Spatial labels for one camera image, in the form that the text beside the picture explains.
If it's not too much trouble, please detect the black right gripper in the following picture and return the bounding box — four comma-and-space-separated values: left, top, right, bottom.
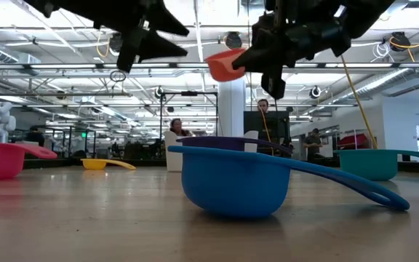
231, 0, 352, 101

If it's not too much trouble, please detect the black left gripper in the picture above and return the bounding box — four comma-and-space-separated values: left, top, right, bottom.
85, 0, 191, 74

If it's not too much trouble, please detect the orange measuring cup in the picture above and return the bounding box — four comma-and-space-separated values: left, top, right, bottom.
204, 47, 247, 83

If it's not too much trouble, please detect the purple measuring cup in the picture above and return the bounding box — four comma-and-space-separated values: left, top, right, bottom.
175, 136, 293, 158

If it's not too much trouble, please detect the blue measuring cup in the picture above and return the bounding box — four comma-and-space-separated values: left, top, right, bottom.
167, 145, 410, 220

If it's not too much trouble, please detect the yellow measuring cup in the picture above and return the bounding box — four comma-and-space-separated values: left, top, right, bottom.
80, 158, 137, 171

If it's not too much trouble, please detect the teal measuring cup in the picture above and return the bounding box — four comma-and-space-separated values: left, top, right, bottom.
335, 148, 419, 182

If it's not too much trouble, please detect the white plastic basket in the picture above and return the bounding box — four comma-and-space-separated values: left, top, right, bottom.
164, 130, 260, 172

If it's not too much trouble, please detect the person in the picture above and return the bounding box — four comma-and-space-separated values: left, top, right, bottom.
169, 118, 192, 138
303, 127, 324, 162
25, 126, 46, 147
256, 98, 271, 114

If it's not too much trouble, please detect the white building column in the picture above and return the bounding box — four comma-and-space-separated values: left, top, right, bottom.
218, 78, 247, 138

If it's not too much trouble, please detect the black monitor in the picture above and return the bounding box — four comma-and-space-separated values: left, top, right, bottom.
243, 110, 290, 146

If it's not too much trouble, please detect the red storage bins shelf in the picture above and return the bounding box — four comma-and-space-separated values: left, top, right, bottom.
336, 132, 370, 150

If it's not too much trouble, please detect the black frame stand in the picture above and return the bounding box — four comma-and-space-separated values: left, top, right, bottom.
159, 90, 219, 146

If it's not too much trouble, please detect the black table edge frame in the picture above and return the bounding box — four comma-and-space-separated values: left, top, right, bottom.
0, 156, 419, 174

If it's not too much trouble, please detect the yellow hanging cable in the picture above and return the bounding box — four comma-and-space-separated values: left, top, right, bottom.
340, 55, 379, 150

